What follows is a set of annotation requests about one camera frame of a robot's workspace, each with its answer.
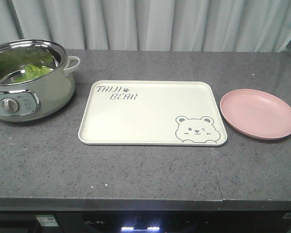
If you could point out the cream bear serving tray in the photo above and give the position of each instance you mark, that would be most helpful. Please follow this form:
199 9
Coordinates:
152 113

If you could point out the pink round plate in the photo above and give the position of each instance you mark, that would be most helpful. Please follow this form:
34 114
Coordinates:
256 114

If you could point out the green lettuce leaf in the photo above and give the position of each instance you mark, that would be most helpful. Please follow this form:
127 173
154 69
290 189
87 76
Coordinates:
32 72

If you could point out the black disinfection cabinet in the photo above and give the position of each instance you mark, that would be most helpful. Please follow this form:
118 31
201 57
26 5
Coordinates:
175 221

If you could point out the green electric cooking pot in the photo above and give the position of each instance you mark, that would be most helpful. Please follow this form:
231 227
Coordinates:
40 97

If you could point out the green energy label sticker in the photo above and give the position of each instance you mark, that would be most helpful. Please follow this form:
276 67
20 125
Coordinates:
48 224

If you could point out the black built-in dishwasher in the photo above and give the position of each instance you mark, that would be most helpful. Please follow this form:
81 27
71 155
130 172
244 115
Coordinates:
19 221

